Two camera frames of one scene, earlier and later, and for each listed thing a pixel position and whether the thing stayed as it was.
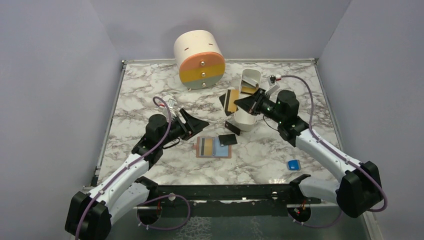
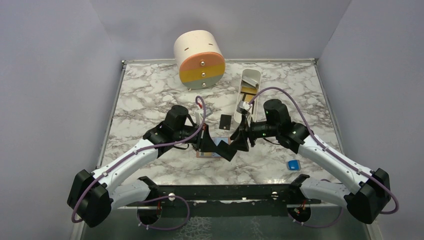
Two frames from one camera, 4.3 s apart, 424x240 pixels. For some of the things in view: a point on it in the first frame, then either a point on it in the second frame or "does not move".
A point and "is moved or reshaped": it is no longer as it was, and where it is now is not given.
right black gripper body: (267, 107) to (259, 129)
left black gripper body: (177, 129) to (186, 132)
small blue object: (294, 165) does not move
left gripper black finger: (195, 125) to (207, 144)
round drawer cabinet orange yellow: (200, 59) does not move
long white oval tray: (243, 121) does not move
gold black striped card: (231, 95) is moved or reshaped
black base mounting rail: (249, 200) does not move
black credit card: (232, 128) is moved or reshaped
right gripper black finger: (250, 108) to (238, 132)
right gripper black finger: (250, 104) to (240, 142)
